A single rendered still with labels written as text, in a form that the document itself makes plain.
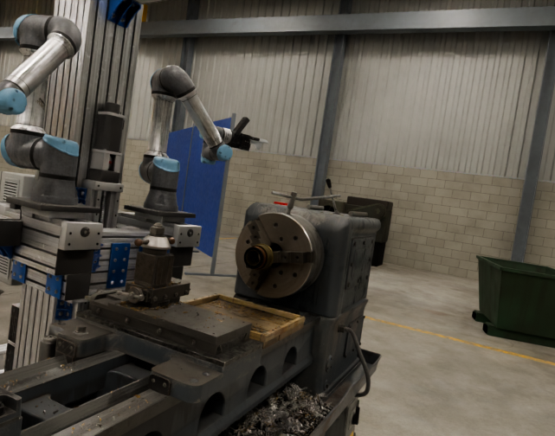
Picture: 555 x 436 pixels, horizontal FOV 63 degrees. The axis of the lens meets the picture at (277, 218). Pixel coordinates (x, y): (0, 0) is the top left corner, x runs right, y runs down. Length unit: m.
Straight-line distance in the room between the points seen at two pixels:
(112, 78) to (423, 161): 10.08
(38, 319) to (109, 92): 0.98
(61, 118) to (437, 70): 10.69
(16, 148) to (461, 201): 10.42
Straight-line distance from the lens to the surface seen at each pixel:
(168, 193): 2.03
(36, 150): 1.77
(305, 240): 1.60
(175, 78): 2.10
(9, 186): 2.24
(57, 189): 1.72
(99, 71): 2.06
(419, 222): 11.51
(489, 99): 11.80
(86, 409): 0.98
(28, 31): 1.88
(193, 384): 0.98
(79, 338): 1.18
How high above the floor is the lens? 1.30
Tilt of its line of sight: 3 degrees down
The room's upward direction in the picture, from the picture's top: 8 degrees clockwise
